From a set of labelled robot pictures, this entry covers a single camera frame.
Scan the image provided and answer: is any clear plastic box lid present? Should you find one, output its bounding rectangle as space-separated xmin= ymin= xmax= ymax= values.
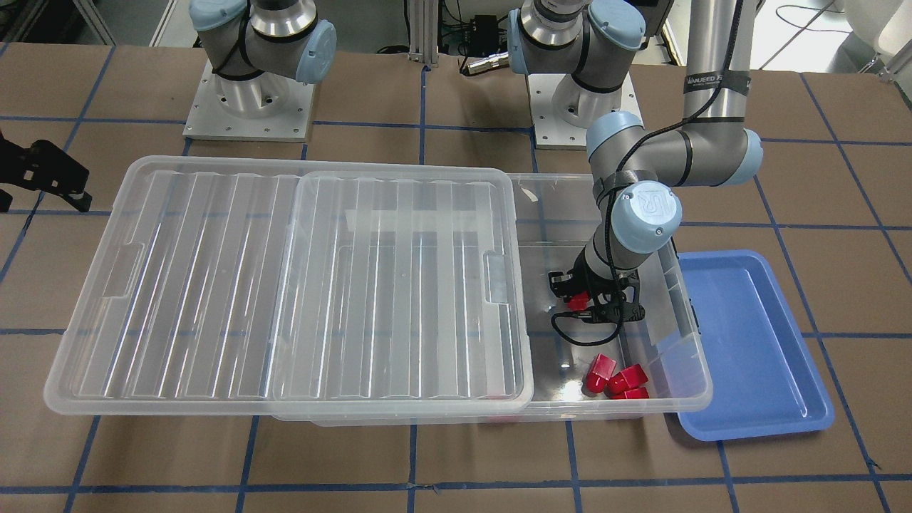
xmin=43 ymin=156 xmax=534 ymax=423

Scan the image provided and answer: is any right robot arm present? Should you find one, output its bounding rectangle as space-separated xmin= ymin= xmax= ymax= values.
xmin=183 ymin=1 xmax=338 ymax=142

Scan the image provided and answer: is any clear plastic storage box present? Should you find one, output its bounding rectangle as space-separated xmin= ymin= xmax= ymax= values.
xmin=269 ymin=167 xmax=713 ymax=426

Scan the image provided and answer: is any blue plastic tray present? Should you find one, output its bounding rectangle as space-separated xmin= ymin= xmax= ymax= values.
xmin=678 ymin=249 xmax=835 ymax=442

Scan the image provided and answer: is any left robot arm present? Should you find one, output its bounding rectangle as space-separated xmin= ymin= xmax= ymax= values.
xmin=506 ymin=1 xmax=763 ymax=326

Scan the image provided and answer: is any red block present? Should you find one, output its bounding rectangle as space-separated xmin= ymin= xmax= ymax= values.
xmin=566 ymin=290 xmax=591 ymax=313
xmin=605 ymin=364 xmax=649 ymax=398
xmin=610 ymin=387 xmax=651 ymax=400
xmin=582 ymin=353 xmax=618 ymax=395

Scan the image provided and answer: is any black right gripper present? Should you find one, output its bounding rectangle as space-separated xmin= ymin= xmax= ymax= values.
xmin=1 ymin=136 xmax=92 ymax=213

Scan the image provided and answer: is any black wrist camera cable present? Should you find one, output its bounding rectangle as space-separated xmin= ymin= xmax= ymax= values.
xmin=550 ymin=0 xmax=746 ymax=347

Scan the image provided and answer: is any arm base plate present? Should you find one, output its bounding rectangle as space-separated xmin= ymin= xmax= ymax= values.
xmin=183 ymin=62 xmax=316 ymax=143
xmin=527 ymin=73 xmax=642 ymax=150

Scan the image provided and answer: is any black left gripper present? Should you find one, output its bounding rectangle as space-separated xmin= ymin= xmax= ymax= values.
xmin=549 ymin=252 xmax=646 ymax=324

